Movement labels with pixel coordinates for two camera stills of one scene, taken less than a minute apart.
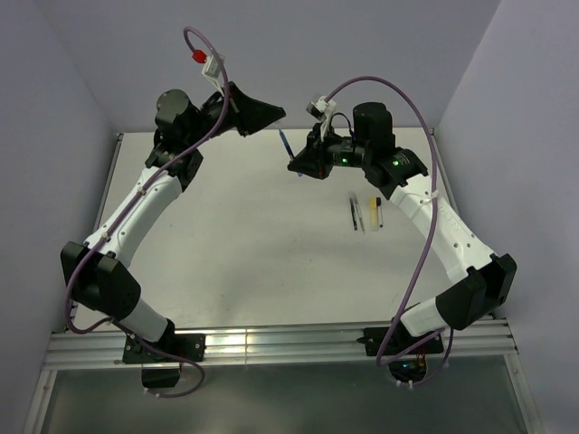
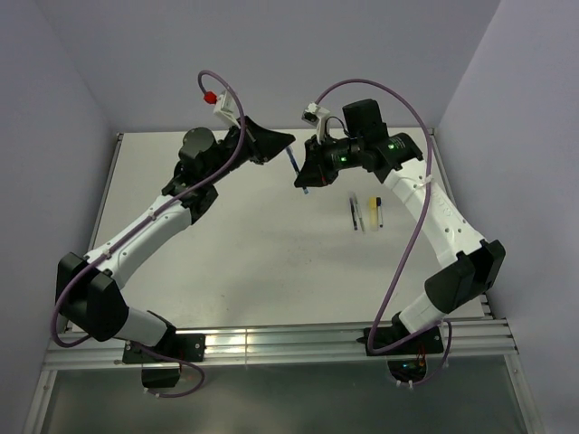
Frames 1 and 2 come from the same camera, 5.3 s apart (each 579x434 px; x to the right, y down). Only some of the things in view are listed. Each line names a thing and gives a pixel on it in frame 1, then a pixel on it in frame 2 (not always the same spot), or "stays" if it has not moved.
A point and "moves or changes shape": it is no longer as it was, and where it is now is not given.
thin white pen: [380, 212] stays
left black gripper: [248, 116] -> [262, 145]
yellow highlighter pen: [373, 213] stays
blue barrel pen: [286, 145] moves or changes shape
